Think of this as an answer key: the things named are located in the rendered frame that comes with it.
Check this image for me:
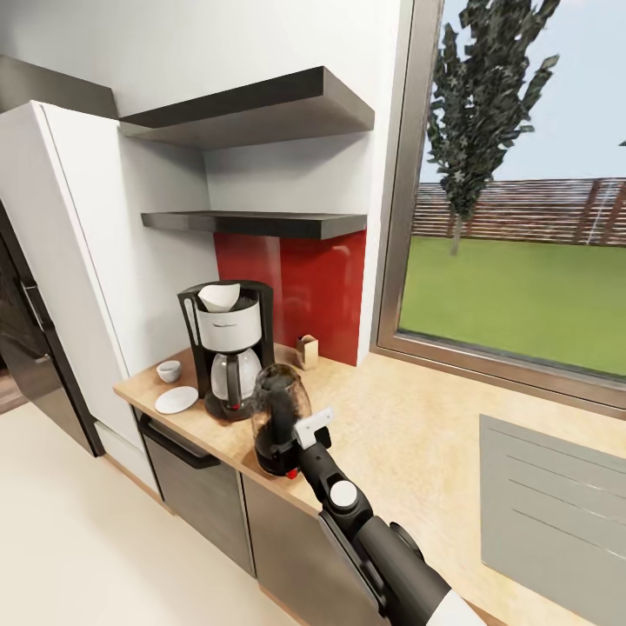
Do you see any paper coffee filter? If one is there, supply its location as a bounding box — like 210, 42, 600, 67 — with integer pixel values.
199, 284, 240, 312

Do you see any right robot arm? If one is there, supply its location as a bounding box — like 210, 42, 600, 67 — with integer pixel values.
268, 407, 488, 626

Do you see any coffee cup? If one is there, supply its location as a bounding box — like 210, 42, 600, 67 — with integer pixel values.
157, 361, 181, 383

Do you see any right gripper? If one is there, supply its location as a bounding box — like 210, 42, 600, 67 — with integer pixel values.
268, 425, 333, 483

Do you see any saucer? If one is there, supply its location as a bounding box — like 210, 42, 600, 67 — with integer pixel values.
155, 386, 199, 414

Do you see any electric kettle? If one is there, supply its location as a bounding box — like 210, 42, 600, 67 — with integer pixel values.
250, 364, 313, 478

